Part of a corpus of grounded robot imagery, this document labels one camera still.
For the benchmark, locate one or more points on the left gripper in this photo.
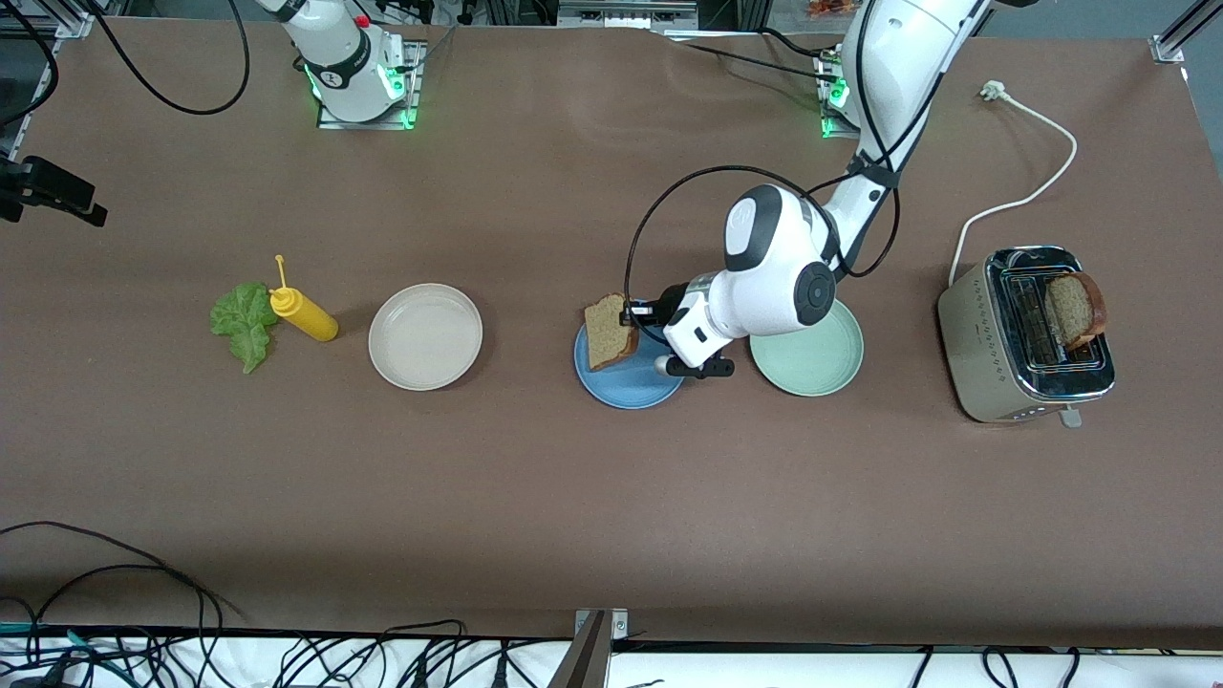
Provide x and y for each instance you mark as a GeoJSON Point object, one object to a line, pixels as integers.
{"type": "Point", "coordinates": [666, 305]}

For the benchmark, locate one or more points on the brown bread slice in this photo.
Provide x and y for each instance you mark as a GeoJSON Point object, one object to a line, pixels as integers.
{"type": "Point", "coordinates": [1075, 308]}
{"type": "Point", "coordinates": [610, 334]}

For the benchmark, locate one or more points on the green lettuce leaf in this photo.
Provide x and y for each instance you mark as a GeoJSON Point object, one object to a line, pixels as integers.
{"type": "Point", "coordinates": [244, 320]}

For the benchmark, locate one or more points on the yellow squeeze bottle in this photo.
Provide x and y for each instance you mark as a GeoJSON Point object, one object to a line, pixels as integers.
{"type": "Point", "coordinates": [308, 317]}

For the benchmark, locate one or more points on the blue plate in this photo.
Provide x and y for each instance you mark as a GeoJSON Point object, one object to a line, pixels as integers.
{"type": "Point", "coordinates": [631, 387]}

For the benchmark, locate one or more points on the pale green plate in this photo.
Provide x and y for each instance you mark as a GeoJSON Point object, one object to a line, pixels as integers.
{"type": "Point", "coordinates": [812, 368]}

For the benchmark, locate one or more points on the white plate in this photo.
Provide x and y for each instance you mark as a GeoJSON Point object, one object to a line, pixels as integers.
{"type": "Point", "coordinates": [425, 336]}

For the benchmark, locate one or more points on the silver metal box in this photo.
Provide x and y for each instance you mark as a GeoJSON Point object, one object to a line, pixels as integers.
{"type": "Point", "coordinates": [626, 11]}

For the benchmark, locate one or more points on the beige chrome toaster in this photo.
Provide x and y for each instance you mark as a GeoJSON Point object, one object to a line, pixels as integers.
{"type": "Point", "coordinates": [975, 344]}

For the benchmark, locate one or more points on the orange packet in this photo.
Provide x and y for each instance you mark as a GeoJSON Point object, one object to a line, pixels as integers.
{"type": "Point", "coordinates": [831, 8]}

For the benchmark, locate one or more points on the perforated metal rail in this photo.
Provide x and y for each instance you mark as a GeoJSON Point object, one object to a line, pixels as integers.
{"type": "Point", "coordinates": [40, 81]}

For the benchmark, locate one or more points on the aluminium frame profile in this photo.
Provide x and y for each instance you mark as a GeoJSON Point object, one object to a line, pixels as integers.
{"type": "Point", "coordinates": [76, 24]}
{"type": "Point", "coordinates": [1180, 33]}

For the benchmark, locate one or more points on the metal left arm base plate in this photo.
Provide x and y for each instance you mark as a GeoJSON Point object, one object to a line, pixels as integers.
{"type": "Point", "coordinates": [833, 124]}

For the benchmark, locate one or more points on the aluminium bracket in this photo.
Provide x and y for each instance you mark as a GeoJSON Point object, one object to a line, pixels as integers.
{"type": "Point", "coordinates": [588, 659]}

